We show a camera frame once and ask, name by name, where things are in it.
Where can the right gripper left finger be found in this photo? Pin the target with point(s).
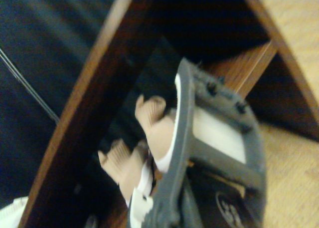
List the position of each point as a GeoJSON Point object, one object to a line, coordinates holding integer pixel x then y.
{"type": "Point", "coordinates": [179, 150]}

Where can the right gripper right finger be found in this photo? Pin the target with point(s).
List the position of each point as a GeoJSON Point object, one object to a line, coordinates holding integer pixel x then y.
{"type": "Point", "coordinates": [224, 103]}

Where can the beige shoe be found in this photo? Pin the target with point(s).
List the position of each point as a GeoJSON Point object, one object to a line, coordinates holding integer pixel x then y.
{"type": "Point", "coordinates": [124, 168]}
{"type": "Point", "coordinates": [157, 128]}

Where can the brown shoe rack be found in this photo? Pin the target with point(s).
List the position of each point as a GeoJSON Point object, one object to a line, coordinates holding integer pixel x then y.
{"type": "Point", "coordinates": [82, 100]}

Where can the black curtain stand pole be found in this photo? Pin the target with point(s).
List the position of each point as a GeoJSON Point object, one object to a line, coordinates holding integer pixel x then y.
{"type": "Point", "coordinates": [30, 88]}

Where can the white shoe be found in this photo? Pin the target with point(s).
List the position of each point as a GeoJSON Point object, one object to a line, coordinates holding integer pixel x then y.
{"type": "Point", "coordinates": [12, 213]}

